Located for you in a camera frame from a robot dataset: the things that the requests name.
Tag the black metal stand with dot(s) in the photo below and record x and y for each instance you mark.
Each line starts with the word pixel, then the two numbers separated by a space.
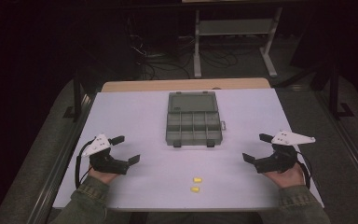
pixel 77 99
pixel 335 99

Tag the small yellow earplug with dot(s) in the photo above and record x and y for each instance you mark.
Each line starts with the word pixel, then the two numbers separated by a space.
pixel 197 179
pixel 195 189

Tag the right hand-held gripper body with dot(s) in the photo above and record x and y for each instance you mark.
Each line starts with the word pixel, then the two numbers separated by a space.
pixel 279 160

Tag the person's right hand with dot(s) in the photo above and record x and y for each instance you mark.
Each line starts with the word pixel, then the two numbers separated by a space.
pixel 287 179

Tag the dark computer tower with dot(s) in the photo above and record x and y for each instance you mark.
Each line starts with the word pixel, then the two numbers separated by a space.
pixel 155 34

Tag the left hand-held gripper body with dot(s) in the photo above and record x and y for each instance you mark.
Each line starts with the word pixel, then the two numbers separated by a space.
pixel 105 163

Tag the person's left hand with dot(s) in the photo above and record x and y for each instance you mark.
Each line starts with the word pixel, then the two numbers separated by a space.
pixel 102 177

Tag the grey plastic compartment box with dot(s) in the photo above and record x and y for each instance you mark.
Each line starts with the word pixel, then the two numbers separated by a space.
pixel 192 124

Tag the white metal desk frame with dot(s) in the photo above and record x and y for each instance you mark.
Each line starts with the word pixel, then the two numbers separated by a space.
pixel 236 27

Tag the wooden table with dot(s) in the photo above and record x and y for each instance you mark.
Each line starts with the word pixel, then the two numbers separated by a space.
pixel 183 84

